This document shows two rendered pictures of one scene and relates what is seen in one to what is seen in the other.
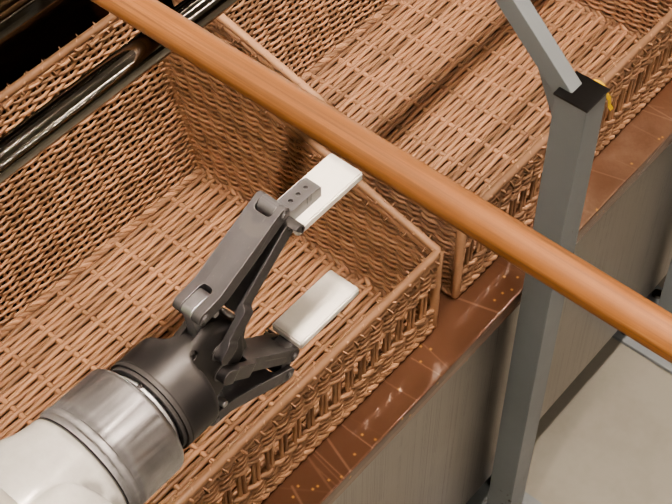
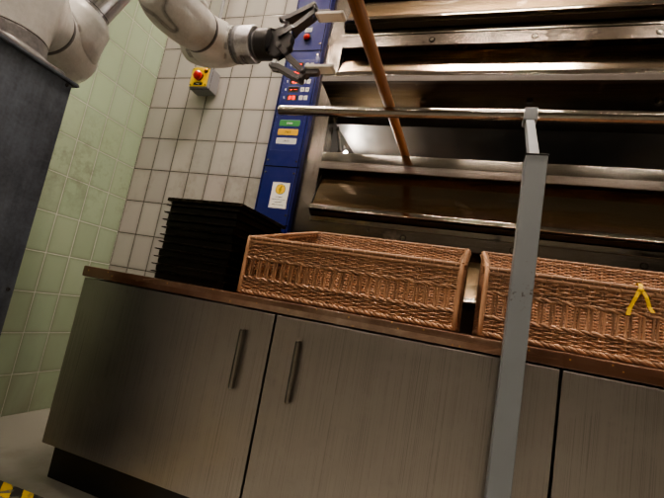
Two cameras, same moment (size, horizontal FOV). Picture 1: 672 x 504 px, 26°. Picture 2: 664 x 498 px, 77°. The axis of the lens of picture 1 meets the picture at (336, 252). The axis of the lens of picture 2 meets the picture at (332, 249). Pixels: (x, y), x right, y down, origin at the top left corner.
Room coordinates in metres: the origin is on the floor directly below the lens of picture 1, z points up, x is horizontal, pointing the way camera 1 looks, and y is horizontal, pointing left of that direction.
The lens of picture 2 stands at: (0.43, -0.86, 0.58)
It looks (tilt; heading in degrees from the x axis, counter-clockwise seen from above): 8 degrees up; 69
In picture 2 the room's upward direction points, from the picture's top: 10 degrees clockwise
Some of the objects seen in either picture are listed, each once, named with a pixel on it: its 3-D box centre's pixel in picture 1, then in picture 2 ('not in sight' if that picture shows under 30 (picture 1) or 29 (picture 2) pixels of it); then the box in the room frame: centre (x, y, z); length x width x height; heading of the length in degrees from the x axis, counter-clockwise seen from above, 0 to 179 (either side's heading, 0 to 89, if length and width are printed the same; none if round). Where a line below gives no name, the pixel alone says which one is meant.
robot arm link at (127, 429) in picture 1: (114, 439); (248, 44); (0.51, 0.15, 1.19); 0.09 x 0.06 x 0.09; 50
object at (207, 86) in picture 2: not in sight; (204, 81); (0.42, 1.00, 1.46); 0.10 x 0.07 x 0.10; 140
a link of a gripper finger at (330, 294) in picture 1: (315, 308); (320, 68); (0.66, 0.02, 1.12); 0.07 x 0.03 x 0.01; 140
